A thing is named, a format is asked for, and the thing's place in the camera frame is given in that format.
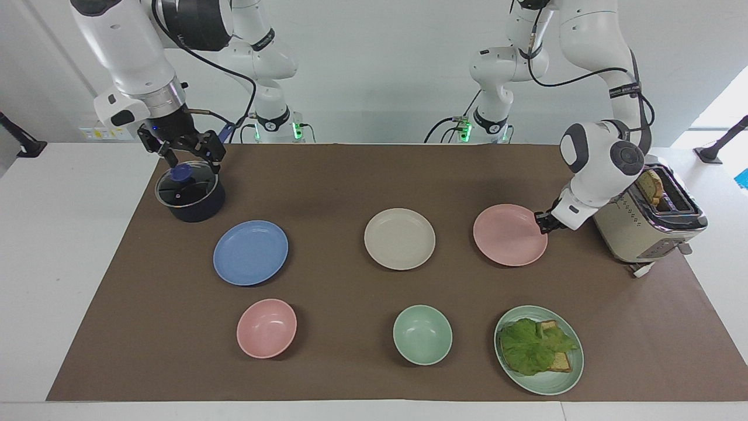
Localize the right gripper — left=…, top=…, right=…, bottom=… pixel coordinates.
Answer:
left=137, top=106, right=228, bottom=175

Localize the green lettuce leaf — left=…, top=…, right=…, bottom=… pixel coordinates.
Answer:
left=499, top=318, right=580, bottom=377

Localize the dark blue pot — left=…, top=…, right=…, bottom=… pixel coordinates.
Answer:
left=155, top=170, right=227, bottom=223

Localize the beige toaster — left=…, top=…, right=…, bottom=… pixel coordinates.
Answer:
left=593, top=165, right=708, bottom=264

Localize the pink bowl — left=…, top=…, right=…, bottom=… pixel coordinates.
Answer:
left=236, top=298, right=298, bottom=360

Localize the green bowl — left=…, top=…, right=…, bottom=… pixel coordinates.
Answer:
left=392, top=304, right=453, bottom=367

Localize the glass lid with blue knob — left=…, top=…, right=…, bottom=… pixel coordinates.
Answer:
left=155, top=162, right=219, bottom=209

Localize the pink plate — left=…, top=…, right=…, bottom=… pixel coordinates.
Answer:
left=473, top=203, right=549, bottom=268

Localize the white wall socket strip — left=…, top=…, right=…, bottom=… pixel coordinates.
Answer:
left=78, top=122, right=133, bottom=142

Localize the bread slice in toaster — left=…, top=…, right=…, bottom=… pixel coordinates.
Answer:
left=637, top=170, right=665, bottom=206

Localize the black cable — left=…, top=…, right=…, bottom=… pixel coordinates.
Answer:
left=151, top=0, right=258, bottom=144
left=525, top=5, right=656, bottom=156
left=424, top=88, right=486, bottom=144

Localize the black stand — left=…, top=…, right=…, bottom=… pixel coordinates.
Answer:
left=693, top=115, right=748, bottom=165
left=0, top=111, right=48, bottom=159

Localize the beige plate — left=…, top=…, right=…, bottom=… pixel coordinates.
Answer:
left=363, top=208, right=437, bottom=271

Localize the green plate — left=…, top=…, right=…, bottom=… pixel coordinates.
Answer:
left=494, top=305, right=585, bottom=396

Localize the blue plate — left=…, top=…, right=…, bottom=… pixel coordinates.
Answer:
left=213, top=220, right=290, bottom=287

